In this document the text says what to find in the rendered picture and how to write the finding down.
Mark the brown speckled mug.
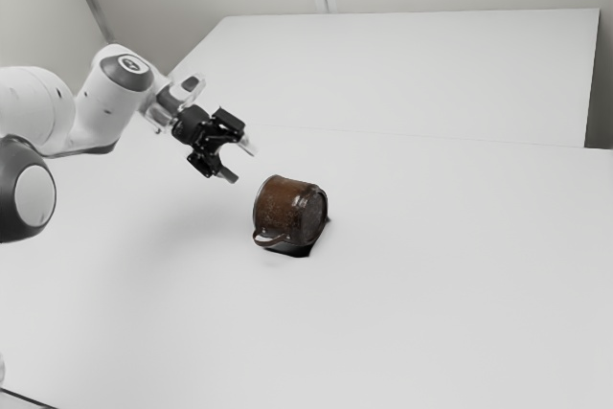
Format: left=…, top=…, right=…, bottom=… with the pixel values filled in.
left=251, top=173, right=329, bottom=259

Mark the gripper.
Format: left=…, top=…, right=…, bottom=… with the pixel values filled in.
left=170, top=104, right=259, bottom=184

